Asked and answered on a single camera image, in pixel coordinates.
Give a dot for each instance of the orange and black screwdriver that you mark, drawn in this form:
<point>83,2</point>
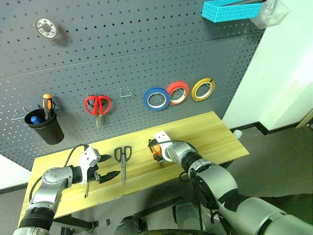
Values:
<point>47,105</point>

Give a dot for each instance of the yellow tape roll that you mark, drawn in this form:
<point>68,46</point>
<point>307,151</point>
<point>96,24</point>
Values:
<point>200,82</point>

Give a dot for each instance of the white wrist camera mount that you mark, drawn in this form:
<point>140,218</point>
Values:
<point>162,136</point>
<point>86,159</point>

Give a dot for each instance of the dark grey metal pegboard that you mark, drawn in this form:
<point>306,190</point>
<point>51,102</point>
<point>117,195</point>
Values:
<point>146,49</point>

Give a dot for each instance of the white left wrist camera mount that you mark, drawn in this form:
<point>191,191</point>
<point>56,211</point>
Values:
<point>86,159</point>

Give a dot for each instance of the black plastic cup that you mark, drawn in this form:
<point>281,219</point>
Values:
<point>49,134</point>

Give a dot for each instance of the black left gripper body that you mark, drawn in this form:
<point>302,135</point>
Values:
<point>95,175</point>

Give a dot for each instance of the orange and black pliers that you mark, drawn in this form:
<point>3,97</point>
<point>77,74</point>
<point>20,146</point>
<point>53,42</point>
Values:
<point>157,149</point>

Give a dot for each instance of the blue tape roll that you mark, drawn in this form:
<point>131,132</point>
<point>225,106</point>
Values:
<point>146,101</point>

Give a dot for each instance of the white capped plastic bottle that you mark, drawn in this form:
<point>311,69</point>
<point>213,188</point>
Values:
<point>237,133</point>

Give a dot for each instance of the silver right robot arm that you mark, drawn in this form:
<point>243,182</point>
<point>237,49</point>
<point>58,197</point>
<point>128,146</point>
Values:
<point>212,181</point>

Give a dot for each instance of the dark grey rounded shape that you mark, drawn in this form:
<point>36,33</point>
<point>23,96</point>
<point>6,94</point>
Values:
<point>127,226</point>

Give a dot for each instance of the red tape roll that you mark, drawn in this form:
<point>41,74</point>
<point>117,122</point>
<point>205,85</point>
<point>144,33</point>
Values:
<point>177,84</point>

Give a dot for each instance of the round silver metal disc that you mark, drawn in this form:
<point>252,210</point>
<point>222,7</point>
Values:
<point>52,31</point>

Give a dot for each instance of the black metal table frame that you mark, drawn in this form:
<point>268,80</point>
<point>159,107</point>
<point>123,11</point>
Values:
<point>78,221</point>

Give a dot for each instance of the turquoise brick-pattern box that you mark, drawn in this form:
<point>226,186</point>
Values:
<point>227,12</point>

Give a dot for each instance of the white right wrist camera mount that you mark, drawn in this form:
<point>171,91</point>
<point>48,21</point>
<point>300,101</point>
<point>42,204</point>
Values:
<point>162,136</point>

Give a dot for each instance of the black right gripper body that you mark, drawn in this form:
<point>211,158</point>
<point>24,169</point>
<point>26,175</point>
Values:
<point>156,142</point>

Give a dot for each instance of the clear plastic container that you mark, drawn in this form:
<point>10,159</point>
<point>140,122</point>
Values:
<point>271,14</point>

